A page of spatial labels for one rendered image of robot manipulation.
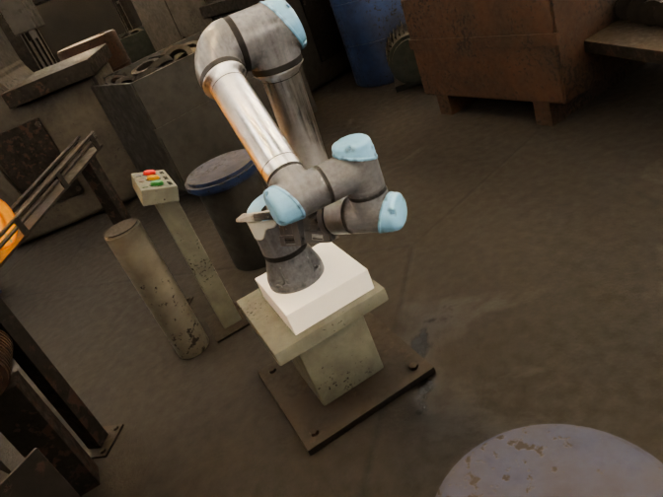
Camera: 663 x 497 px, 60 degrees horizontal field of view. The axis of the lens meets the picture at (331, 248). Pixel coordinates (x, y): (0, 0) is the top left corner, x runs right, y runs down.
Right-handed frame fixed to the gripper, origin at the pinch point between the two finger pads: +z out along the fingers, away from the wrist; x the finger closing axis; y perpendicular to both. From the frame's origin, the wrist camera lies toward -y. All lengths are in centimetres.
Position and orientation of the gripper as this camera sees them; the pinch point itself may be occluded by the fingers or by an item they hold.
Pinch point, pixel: (252, 211)
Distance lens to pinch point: 126.6
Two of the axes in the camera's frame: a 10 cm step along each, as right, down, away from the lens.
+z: -8.5, 0.3, 5.2
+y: 1.7, 9.6, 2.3
